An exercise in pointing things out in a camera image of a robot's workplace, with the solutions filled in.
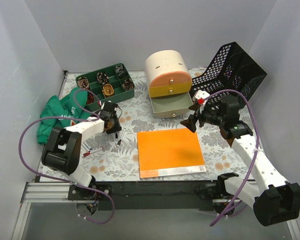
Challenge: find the grey bottom drawer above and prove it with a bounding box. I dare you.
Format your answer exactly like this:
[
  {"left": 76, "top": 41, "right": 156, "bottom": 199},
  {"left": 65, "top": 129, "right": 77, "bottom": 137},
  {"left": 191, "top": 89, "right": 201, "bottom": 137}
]
[{"left": 150, "top": 92, "right": 193, "bottom": 118}]

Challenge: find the orange folder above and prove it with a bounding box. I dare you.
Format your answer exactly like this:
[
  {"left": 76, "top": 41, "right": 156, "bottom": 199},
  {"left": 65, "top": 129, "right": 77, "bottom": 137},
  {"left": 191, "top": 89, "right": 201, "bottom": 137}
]
[{"left": 137, "top": 128, "right": 206, "bottom": 179}]

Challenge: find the black mesh file basket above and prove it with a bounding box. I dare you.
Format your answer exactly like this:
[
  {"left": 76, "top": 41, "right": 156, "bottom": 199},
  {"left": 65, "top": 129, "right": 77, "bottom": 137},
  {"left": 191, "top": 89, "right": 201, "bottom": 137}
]
[{"left": 189, "top": 41, "right": 267, "bottom": 100}]

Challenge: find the aluminium frame rail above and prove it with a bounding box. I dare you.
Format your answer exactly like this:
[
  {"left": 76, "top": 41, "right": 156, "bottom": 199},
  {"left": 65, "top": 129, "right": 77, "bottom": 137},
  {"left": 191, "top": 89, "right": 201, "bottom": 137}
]
[{"left": 11, "top": 182, "right": 70, "bottom": 240}]

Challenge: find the green cloth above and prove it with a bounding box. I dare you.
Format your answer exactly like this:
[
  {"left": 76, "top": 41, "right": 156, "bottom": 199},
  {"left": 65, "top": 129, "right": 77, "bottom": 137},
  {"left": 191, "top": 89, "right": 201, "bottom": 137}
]
[{"left": 36, "top": 87, "right": 90, "bottom": 145}]

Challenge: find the cream round drawer cabinet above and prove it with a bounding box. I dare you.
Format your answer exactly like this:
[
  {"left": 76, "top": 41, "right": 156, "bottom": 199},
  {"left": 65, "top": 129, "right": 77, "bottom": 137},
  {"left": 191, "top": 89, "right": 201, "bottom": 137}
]
[{"left": 144, "top": 50, "right": 189, "bottom": 88}]

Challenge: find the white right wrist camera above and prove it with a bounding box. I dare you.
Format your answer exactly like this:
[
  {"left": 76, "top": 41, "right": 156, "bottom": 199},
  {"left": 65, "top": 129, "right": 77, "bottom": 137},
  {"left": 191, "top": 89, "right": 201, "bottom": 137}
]
[{"left": 192, "top": 90, "right": 210, "bottom": 107}]

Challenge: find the orange drawer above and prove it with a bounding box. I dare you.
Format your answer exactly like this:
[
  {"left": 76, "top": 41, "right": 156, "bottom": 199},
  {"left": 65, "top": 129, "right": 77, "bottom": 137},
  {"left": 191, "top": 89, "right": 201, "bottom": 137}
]
[{"left": 149, "top": 71, "right": 192, "bottom": 88}]

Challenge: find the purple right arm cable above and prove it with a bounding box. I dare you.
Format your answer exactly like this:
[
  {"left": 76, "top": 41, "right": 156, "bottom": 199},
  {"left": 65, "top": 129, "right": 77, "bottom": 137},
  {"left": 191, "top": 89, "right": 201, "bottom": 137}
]
[{"left": 209, "top": 89, "right": 260, "bottom": 227}]

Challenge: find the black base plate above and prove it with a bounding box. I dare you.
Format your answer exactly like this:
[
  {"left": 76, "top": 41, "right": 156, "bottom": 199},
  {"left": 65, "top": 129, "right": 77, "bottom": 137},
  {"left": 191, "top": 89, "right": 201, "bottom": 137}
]
[{"left": 67, "top": 180, "right": 229, "bottom": 211}]

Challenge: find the white marker red cap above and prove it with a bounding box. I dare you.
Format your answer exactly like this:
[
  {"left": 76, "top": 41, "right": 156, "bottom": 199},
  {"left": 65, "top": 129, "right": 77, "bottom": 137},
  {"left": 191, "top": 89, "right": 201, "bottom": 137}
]
[{"left": 82, "top": 147, "right": 104, "bottom": 158}]

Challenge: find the green compartment organizer box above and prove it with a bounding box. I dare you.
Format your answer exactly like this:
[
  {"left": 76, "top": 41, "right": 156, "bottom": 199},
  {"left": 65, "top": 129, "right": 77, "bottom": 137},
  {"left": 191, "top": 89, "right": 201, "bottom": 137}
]
[{"left": 75, "top": 63, "right": 135, "bottom": 112}]

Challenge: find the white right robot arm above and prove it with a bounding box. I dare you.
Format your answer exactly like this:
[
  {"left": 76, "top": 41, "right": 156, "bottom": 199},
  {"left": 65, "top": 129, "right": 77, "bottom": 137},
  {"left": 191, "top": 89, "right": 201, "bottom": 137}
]
[{"left": 181, "top": 90, "right": 300, "bottom": 227}]

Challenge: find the yellow drawer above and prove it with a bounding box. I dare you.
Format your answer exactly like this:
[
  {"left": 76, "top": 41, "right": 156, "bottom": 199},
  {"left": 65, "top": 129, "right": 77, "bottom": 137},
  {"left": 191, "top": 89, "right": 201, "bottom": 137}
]
[{"left": 148, "top": 82, "right": 192, "bottom": 98}]

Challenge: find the white marker black cap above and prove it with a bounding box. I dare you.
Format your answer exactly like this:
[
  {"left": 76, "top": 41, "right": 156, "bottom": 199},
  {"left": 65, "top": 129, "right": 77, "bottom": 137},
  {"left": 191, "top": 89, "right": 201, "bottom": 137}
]
[{"left": 115, "top": 128, "right": 126, "bottom": 146}]

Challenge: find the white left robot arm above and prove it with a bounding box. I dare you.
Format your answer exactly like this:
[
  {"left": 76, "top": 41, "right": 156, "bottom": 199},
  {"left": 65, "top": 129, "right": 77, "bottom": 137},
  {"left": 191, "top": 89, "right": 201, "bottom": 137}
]
[{"left": 41, "top": 101, "right": 122, "bottom": 200}]

